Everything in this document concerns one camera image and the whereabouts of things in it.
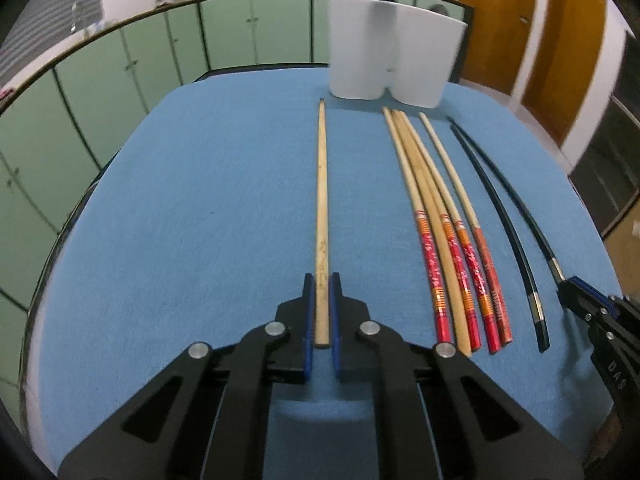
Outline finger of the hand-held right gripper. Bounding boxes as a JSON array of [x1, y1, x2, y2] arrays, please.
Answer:
[[557, 279, 601, 329], [572, 275, 626, 314]]

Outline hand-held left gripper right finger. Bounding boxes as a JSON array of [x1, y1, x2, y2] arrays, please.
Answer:
[[330, 272, 584, 480]]

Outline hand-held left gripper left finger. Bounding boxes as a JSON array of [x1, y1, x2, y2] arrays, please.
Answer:
[[60, 273, 315, 480]]

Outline black chopstick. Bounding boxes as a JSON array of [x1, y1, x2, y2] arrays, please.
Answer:
[[446, 116, 568, 283], [450, 125, 551, 352]]

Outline red-handled wooden chopstick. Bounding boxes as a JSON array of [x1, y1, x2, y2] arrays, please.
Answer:
[[382, 106, 453, 337], [419, 112, 514, 346], [398, 110, 483, 352], [400, 111, 502, 354]]

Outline plain wooden chopstick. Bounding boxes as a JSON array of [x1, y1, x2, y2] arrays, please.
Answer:
[[314, 99, 332, 350], [391, 109, 474, 358]]

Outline white double utensil holder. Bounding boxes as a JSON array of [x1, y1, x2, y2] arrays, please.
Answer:
[[326, 0, 469, 109]]

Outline black glass cabinet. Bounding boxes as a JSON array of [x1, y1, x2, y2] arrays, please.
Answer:
[[570, 30, 640, 246]]

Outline blue table mat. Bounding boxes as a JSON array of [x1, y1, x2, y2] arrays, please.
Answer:
[[22, 67, 623, 480]]

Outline wooden door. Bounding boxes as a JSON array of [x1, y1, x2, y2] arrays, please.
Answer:
[[522, 0, 608, 147], [460, 0, 546, 96]]

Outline row of green base cabinets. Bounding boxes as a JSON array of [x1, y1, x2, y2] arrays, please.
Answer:
[[0, 0, 474, 411]]

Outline grey window blinds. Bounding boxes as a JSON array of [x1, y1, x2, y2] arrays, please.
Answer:
[[0, 0, 108, 88]]

